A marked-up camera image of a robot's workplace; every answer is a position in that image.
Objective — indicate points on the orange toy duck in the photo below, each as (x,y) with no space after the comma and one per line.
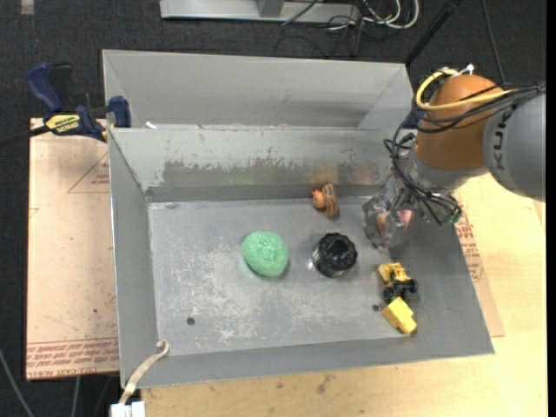
(326,199)

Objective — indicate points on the yellow toy truck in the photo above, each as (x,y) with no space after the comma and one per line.
(396,279)

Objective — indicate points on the black ribbed cup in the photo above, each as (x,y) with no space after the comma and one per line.
(334,255)

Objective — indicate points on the yellow block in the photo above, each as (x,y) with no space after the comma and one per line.
(399,314)

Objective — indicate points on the green egg-shaped sponge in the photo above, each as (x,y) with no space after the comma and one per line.
(265,253)

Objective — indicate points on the grey metal bin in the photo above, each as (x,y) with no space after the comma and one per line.
(226,302)

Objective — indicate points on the brown cardboard board red print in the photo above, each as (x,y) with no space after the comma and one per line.
(69,250)

